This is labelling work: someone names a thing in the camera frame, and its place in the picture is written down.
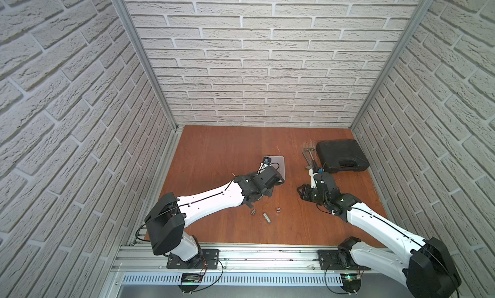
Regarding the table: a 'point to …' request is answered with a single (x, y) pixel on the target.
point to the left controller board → (190, 282)
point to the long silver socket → (266, 218)
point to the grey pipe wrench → (310, 166)
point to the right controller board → (351, 282)
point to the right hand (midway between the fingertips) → (301, 189)
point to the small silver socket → (278, 209)
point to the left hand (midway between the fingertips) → (269, 179)
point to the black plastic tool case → (341, 155)
